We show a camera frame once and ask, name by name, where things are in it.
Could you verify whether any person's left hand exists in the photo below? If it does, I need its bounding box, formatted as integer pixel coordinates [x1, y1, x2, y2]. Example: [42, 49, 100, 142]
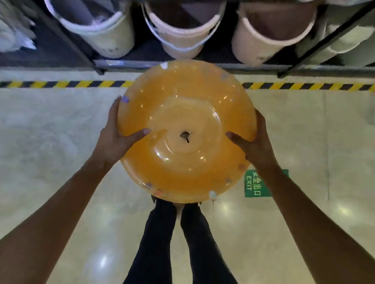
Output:
[90, 93, 156, 174]

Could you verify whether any person's right hand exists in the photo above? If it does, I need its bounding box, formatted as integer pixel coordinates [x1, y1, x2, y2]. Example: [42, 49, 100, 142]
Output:
[220, 105, 289, 178]

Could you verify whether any orange plastic basin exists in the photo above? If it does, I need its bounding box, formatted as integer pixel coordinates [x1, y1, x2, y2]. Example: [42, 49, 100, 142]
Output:
[106, 50, 267, 214]

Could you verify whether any person's left forearm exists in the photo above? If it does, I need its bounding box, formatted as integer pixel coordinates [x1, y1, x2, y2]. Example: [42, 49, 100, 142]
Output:
[0, 142, 117, 284]

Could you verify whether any person's right forearm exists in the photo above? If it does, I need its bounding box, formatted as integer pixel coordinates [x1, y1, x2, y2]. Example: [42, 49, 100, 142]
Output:
[242, 162, 375, 284]

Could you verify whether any green exit floor sign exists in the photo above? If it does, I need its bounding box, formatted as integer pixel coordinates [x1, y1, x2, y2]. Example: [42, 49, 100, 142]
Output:
[241, 163, 290, 204]

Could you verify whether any yellow black hazard tape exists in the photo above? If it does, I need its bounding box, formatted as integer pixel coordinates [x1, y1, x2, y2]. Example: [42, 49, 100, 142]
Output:
[0, 23, 375, 148]

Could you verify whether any white plastic bucket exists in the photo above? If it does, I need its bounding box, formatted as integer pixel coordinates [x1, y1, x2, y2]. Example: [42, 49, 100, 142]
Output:
[228, 0, 320, 75]

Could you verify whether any white bucket with grey lining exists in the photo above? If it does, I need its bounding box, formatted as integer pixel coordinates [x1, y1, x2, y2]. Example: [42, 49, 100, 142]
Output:
[36, 0, 141, 62]

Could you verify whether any person's left leg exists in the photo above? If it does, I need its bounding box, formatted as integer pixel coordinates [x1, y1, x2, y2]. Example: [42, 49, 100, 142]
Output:
[116, 193, 194, 284]

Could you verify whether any person's leg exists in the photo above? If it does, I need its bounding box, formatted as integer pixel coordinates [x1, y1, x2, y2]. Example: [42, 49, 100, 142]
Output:
[171, 200, 280, 284]
[116, 193, 194, 284]

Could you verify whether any person's right leg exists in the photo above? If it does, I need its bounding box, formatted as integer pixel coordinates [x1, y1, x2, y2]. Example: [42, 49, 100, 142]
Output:
[171, 200, 280, 284]

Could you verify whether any white bucket with wire handle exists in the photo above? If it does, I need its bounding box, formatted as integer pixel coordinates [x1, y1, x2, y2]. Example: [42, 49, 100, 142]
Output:
[134, 0, 227, 66]

